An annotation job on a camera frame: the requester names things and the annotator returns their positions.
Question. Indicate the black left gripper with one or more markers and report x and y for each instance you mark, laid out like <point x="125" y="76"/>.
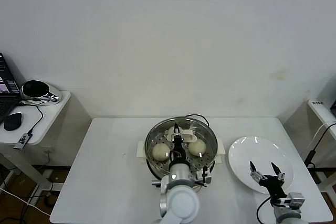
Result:
<point x="178" y="148"/>

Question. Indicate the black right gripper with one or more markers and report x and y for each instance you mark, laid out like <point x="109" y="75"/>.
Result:
<point x="273" y="184"/>

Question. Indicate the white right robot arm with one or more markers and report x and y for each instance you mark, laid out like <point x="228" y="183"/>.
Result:
<point x="286" y="216"/>

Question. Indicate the perforated steel steamer basket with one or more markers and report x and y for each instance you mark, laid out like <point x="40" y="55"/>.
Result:
<point x="140" y="149"/>

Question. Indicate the white round plate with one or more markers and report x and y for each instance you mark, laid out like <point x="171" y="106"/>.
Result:
<point x="241" y="161"/>

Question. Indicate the black box device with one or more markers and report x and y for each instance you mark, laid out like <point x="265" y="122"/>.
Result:
<point x="333" y="108"/>

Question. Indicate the white side table with laptop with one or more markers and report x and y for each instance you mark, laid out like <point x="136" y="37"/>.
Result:
<point x="47" y="124"/>

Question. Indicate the shiny chrome dome device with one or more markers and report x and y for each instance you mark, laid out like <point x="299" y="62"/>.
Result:
<point x="34" y="89"/>

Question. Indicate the grey usb hub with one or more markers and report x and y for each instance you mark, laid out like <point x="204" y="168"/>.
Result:
<point x="22" y="141"/>

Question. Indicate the black computer mouse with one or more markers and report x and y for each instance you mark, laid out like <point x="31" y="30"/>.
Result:
<point x="11" y="121"/>

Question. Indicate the black laptop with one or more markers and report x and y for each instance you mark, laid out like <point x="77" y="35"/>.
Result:
<point x="5" y="103"/>

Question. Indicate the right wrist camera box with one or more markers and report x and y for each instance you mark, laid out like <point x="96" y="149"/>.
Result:
<point x="296" y="201"/>

